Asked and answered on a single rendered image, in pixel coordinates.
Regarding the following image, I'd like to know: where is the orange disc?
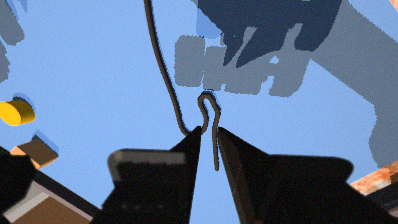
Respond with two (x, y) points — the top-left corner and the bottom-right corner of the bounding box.
(0, 100), (35, 126)

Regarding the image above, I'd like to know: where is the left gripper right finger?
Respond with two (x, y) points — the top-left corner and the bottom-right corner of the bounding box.
(217, 127), (354, 224)

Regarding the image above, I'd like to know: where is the dark brown rope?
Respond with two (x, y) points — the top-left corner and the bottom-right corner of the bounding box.
(143, 0), (220, 171)

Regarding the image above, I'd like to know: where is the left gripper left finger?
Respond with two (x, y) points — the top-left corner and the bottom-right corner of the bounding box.
(107, 126), (202, 224)

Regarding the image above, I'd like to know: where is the brown wooden block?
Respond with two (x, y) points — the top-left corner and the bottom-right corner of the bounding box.
(10, 139), (58, 170)

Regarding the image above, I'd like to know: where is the blue mat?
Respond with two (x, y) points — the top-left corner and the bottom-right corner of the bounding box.
(0, 0), (398, 224)

